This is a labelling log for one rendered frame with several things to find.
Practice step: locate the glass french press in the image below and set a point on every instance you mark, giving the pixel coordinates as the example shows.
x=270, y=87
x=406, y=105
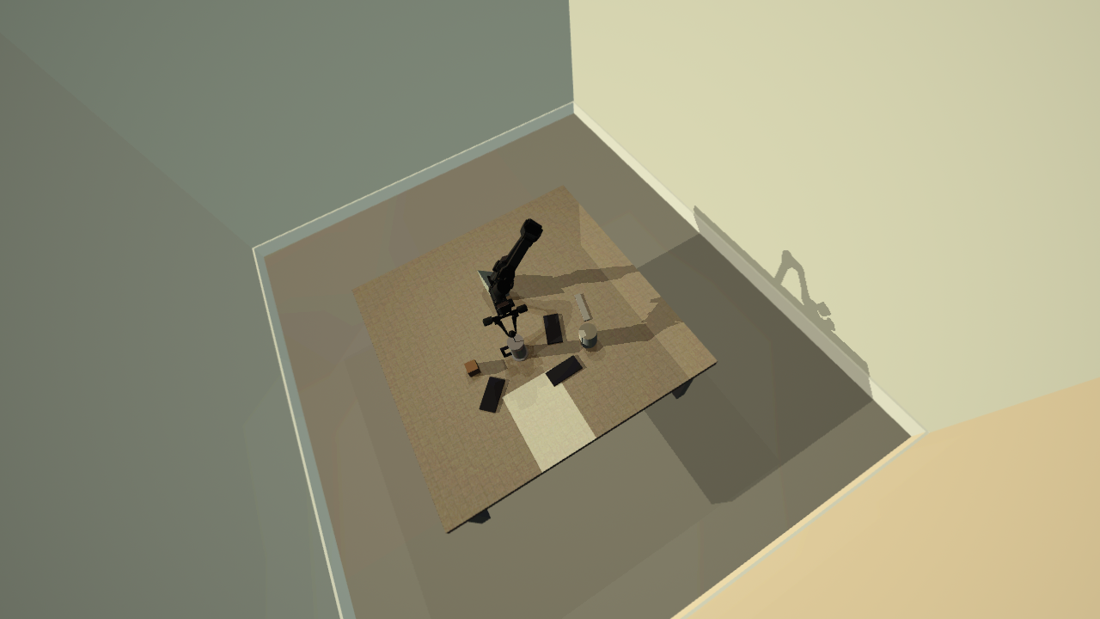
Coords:
x=515, y=343

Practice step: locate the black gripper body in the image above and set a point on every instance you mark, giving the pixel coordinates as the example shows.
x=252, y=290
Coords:
x=520, y=309

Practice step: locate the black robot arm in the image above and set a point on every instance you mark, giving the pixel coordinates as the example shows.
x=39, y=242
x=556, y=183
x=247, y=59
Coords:
x=502, y=278

